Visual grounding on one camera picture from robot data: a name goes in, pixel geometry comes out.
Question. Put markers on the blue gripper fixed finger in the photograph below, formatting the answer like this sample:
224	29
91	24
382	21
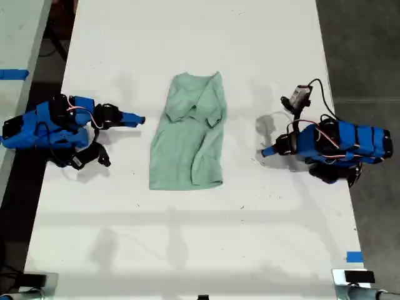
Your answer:
271	148
132	117

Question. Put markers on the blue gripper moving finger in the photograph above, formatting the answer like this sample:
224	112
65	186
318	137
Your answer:
271	153
128	123

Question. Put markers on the pale green T-shirt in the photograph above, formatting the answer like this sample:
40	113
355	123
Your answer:
184	137

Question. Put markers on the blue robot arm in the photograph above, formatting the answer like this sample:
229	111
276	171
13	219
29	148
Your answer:
28	134
353	142

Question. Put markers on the long blue tape strip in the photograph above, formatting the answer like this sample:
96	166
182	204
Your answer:
14	75

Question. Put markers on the white side table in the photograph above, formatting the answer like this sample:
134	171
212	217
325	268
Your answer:
18	37

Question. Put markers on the short blue tape piece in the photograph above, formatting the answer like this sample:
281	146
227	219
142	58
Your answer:
354	257

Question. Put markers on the small black box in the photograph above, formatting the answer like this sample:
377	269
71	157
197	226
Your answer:
33	279
359	277

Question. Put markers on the grey metal pipe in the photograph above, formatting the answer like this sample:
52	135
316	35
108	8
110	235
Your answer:
18	295
372	293

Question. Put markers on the black camera box with label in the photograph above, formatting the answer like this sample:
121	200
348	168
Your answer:
89	156

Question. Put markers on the grey camera box on stalk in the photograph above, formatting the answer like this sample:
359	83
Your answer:
299	95

